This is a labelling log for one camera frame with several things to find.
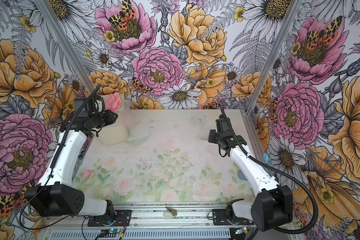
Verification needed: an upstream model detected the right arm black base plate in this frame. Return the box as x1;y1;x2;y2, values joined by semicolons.
208;209;252;226

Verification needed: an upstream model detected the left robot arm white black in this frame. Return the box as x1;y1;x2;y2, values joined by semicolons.
25;96;118;224

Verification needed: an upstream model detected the aluminium rail frame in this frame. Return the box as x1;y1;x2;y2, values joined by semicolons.
39;203;304;240

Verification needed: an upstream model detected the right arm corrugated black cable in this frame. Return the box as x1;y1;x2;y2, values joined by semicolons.
219;106;319;235

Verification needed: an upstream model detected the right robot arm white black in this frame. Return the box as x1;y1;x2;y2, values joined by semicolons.
208;115;293;232

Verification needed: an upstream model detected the small beige clip on rail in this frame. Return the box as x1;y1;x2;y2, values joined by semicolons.
163;206;178;218

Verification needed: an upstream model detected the green dustpan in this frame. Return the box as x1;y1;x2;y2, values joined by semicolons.
103;93;125;113

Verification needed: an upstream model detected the pink paper scrap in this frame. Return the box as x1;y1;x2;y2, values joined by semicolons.
105;93;123;113

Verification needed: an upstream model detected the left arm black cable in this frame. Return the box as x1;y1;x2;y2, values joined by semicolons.
17;83;102;231

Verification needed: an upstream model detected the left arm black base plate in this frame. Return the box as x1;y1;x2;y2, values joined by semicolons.
87;210;132;227

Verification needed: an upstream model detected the white trash bin plastic liner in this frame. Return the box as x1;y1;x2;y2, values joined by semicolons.
97;107;131;146

